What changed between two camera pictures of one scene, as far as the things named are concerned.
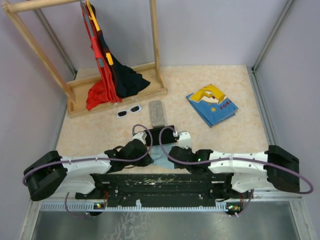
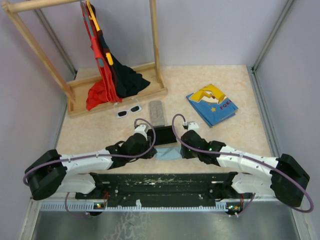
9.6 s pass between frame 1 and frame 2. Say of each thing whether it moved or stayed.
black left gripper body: moved
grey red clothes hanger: stayed
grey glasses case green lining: stayed
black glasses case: stayed
